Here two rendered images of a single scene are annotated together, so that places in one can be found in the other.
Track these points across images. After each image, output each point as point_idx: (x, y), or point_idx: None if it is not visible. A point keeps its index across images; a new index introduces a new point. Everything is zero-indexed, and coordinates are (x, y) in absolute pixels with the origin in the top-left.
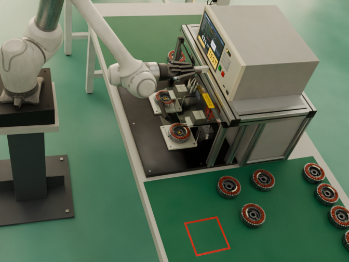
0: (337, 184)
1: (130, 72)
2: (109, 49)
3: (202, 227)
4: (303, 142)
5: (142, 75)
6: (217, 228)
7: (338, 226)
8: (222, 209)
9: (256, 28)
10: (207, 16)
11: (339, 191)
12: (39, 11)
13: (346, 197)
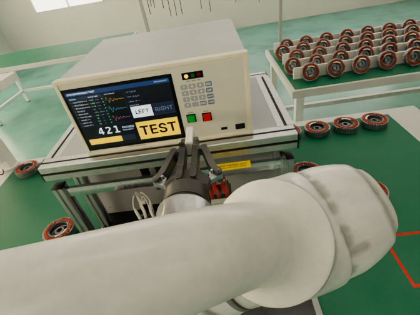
0: (297, 122)
1: (327, 235)
2: (199, 310)
3: (412, 259)
4: None
5: (347, 185)
6: (404, 239)
7: (357, 129)
8: None
9: (147, 47)
10: (79, 92)
11: (306, 122)
12: None
13: (314, 120)
